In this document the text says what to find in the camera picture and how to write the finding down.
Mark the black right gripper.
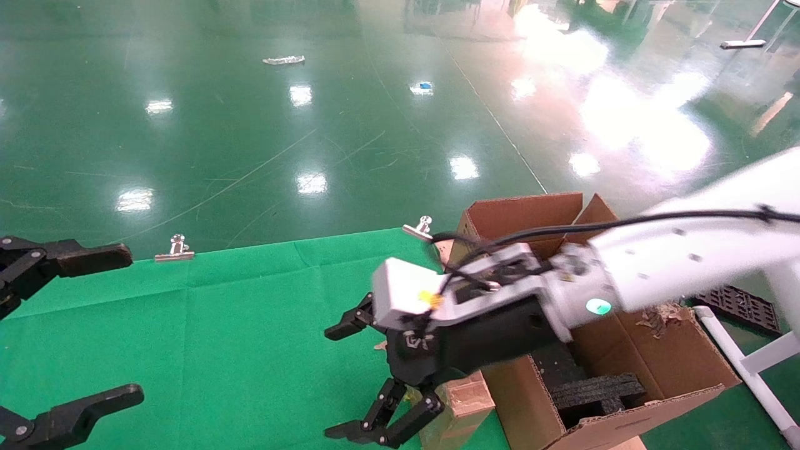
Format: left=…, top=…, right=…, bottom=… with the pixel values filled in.
left=324, top=292, right=561, bottom=449

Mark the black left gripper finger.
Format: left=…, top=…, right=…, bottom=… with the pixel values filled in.
left=0, top=236, right=133, bottom=321
left=0, top=384, right=144, bottom=450

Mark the small brown cardboard box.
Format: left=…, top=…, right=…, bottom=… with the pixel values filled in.
left=406, top=371, right=496, bottom=450

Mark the large open cardboard carton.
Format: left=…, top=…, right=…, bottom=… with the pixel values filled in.
left=447, top=192, right=741, bottom=450

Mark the silver binder clip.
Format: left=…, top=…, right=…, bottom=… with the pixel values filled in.
left=402, top=216, right=434, bottom=243
left=155, top=234, right=194, bottom=262

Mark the green table cloth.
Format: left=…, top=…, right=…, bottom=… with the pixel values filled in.
left=0, top=228, right=510, bottom=450

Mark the black foam insert block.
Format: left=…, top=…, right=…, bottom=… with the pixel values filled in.
left=531, top=342, right=587, bottom=380
left=550, top=373, right=648, bottom=429

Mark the black plastic grid tray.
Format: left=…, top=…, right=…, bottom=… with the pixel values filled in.
left=691, top=286, right=782, bottom=336

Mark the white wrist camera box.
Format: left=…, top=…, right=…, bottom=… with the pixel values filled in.
left=373, top=257, right=446, bottom=332

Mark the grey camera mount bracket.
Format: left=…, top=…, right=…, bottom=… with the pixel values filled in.
left=437, top=242, right=563, bottom=326

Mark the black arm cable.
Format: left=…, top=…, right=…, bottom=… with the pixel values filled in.
left=431, top=208, right=800, bottom=294

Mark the white table leg frame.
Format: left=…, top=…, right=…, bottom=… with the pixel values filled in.
left=692, top=305, right=800, bottom=448

